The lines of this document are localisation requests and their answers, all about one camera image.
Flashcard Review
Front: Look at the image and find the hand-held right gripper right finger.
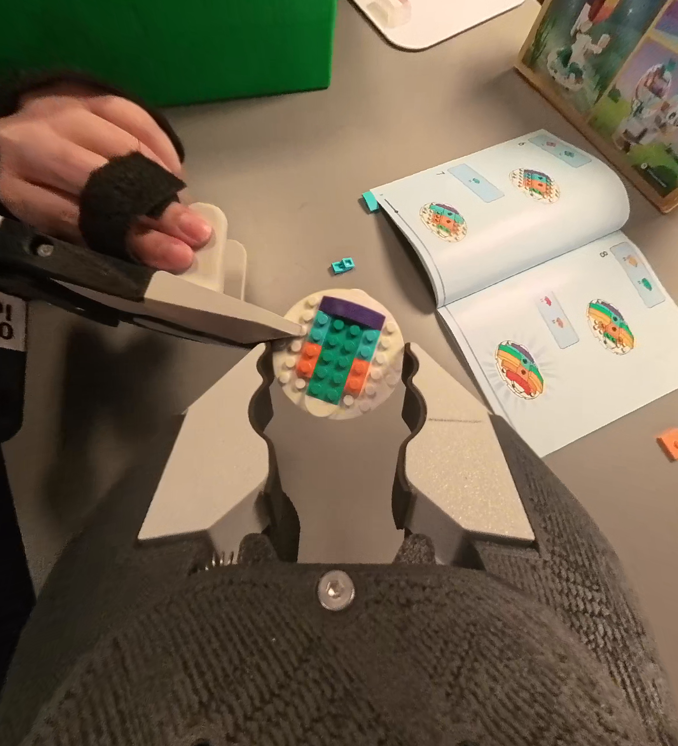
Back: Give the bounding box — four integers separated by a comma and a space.
393, 343, 537, 553

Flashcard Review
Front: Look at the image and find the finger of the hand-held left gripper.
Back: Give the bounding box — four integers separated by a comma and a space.
134, 272, 309, 350

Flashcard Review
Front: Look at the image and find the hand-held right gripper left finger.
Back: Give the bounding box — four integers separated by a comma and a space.
138, 343, 286, 553

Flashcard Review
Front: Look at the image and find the round cream lego plate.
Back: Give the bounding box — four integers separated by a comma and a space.
273, 287, 405, 422

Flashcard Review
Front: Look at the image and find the dark green lego plate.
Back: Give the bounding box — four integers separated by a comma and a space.
306, 317, 366, 407

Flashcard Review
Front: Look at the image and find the purple lego brick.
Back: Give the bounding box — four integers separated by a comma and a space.
318, 295, 388, 331

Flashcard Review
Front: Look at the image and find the light blue instruction booklet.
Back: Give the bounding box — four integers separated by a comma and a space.
370, 129, 678, 458

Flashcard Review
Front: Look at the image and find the small clear lego piece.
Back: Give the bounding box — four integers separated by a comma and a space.
368, 0, 414, 25

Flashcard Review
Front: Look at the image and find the colourful lego set box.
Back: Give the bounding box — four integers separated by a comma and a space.
515, 0, 678, 214

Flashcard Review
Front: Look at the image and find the person's left hand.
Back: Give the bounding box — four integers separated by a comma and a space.
0, 94, 214, 272

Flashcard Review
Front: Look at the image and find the green plastic bin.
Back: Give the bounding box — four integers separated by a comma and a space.
0, 0, 339, 107

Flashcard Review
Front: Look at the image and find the wooden-top white tilting stand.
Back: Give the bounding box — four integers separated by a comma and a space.
351, 0, 528, 51

